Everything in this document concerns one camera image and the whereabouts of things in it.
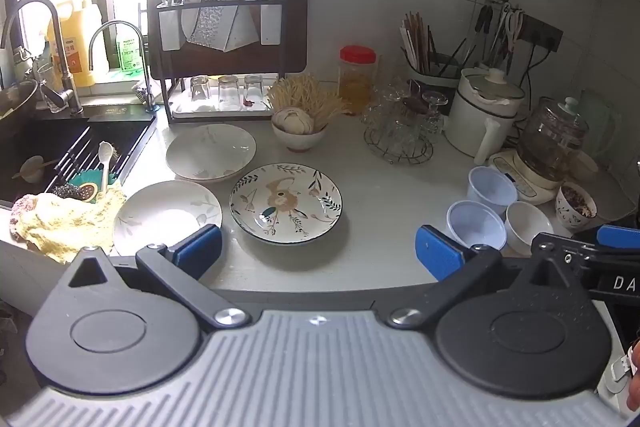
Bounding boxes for brown wooden cutting board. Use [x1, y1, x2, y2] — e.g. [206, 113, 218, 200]
[148, 0, 308, 80]

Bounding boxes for floral patterned plate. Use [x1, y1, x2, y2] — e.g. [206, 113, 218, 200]
[229, 163, 344, 246]

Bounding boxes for small chrome faucet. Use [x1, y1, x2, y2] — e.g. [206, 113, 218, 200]
[88, 20, 157, 112]

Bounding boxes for printed bowl with tea leaves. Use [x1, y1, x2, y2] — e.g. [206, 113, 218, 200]
[555, 182, 598, 235]

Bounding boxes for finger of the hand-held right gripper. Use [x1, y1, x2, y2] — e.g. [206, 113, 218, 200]
[530, 223, 640, 265]

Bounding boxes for pale green electric kettle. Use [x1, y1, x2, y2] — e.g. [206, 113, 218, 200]
[575, 89, 621, 158]

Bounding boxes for orange detergent bottle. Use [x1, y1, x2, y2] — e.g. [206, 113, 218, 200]
[55, 0, 103, 88]

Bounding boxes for clear drinking glass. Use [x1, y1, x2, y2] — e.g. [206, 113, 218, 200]
[243, 74, 265, 108]
[190, 75, 211, 104]
[217, 75, 241, 110]

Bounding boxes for green detergent bottle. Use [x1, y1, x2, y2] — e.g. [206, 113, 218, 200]
[116, 24, 143, 74]

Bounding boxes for grey patterned cloth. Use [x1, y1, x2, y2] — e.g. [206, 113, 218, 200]
[181, 0, 261, 52]

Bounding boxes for tall steel faucet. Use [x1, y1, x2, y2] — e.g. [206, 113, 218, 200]
[0, 0, 85, 116]

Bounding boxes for white drip tray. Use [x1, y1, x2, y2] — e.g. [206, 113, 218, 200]
[171, 99, 276, 118]

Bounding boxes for white spoon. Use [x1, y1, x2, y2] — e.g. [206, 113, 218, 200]
[97, 142, 115, 194]

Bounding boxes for roll-up sink drain rack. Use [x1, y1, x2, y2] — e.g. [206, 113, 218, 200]
[45, 127, 132, 195]

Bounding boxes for white electric cooker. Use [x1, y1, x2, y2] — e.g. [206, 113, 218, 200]
[444, 68, 526, 165]

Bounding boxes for white leaf-print shallow plate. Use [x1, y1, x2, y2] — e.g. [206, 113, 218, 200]
[113, 180, 223, 258]

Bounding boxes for black kitchen sink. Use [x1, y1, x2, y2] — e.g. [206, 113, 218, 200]
[0, 104, 157, 208]

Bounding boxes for teal scouring sponge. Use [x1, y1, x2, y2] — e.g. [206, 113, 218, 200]
[67, 177, 108, 204]

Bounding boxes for white rack utensil cup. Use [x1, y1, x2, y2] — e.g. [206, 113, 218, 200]
[260, 2, 281, 45]
[159, 4, 182, 52]

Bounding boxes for black dish rack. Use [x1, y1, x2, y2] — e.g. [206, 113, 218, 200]
[145, 0, 291, 125]

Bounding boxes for white ceramic bowl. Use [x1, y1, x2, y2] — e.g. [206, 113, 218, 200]
[505, 201, 555, 256]

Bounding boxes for black power cable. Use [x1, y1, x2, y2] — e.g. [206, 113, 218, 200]
[522, 44, 541, 105]

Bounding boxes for dark power strip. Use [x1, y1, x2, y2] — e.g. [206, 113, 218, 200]
[515, 14, 563, 52]

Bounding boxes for green and white utensil holder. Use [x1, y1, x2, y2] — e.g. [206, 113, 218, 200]
[404, 52, 463, 92]

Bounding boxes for garlic bulb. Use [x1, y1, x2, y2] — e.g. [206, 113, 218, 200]
[276, 107, 315, 135]

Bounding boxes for wire cup rack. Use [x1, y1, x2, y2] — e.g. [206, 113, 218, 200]
[363, 127, 434, 165]

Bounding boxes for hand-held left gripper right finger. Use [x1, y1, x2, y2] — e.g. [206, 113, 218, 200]
[386, 225, 576, 328]

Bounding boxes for steel pot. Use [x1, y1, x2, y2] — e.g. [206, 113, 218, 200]
[0, 79, 39, 122]

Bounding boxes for white leaf-print deep plate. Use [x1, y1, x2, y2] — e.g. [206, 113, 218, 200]
[165, 124, 257, 184]

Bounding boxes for bundle of chopsticks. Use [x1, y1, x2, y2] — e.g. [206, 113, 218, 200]
[400, 11, 441, 75]

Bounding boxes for person's right hand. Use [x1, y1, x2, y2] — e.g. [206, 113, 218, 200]
[626, 338, 640, 413]

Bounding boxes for cream kettle base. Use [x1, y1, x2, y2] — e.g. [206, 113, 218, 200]
[487, 149, 563, 206]

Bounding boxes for yellow dishcloth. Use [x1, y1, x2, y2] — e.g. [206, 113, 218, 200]
[10, 187, 128, 264]

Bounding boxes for glass health kettle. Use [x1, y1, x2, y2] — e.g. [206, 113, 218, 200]
[516, 97, 590, 182]

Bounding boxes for pale blue plastic bowl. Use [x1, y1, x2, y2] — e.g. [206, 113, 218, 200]
[446, 200, 508, 251]
[467, 166, 519, 214]

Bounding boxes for white bowl with garlic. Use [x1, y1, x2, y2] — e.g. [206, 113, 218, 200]
[271, 109, 328, 154]

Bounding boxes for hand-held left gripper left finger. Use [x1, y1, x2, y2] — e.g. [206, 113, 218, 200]
[67, 223, 252, 329]

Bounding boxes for white-handled scissors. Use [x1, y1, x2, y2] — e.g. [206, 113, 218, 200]
[501, 4, 524, 54]

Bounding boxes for black-handled tongs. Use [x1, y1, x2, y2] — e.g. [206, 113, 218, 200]
[474, 4, 494, 38]

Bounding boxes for red-lid plastic jar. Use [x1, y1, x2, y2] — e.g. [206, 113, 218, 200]
[338, 45, 377, 115]

